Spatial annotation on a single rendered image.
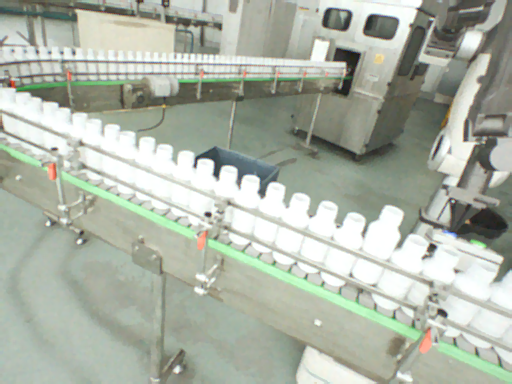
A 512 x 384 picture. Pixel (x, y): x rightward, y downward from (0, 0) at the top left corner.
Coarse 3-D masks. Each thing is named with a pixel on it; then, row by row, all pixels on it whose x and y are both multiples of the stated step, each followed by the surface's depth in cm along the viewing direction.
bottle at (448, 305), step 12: (480, 264) 56; (456, 276) 57; (468, 276) 55; (480, 276) 54; (492, 276) 53; (456, 288) 56; (468, 288) 55; (480, 288) 54; (456, 300) 56; (456, 312) 57; (468, 312) 56
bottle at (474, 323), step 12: (504, 276) 55; (492, 288) 56; (504, 288) 54; (492, 300) 55; (504, 300) 53; (480, 312) 57; (492, 312) 55; (468, 324) 59; (480, 324) 57; (492, 324) 56; (504, 324) 55; (468, 336) 59; (492, 336) 56
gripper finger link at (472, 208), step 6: (450, 192) 68; (456, 192) 68; (462, 192) 67; (456, 198) 68; (462, 198) 67; (468, 198) 67; (468, 204) 69; (474, 204) 67; (468, 210) 67; (474, 210) 67; (462, 216) 69; (468, 216) 68; (462, 222) 69; (456, 228) 70
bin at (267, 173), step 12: (204, 156) 130; (216, 156) 139; (228, 156) 136; (240, 156) 134; (216, 168) 141; (240, 168) 136; (252, 168) 133; (264, 168) 131; (276, 168) 129; (240, 180) 139; (264, 180) 133; (276, 180) 130; (264, 192) 119
